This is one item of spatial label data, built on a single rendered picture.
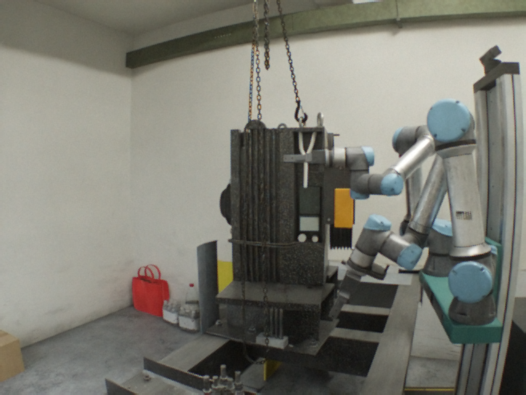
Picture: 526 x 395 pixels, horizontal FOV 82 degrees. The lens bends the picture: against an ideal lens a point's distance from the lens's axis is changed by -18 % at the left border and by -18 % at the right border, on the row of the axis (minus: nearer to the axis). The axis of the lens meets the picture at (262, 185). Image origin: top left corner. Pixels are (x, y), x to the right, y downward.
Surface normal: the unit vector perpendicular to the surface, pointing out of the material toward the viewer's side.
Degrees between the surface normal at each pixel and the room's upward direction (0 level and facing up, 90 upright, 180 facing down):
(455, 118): 83
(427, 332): 90
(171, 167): 90
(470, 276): 97
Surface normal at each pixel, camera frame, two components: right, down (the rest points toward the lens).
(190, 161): -0.44, 0.04
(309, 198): -0.22, 0.04
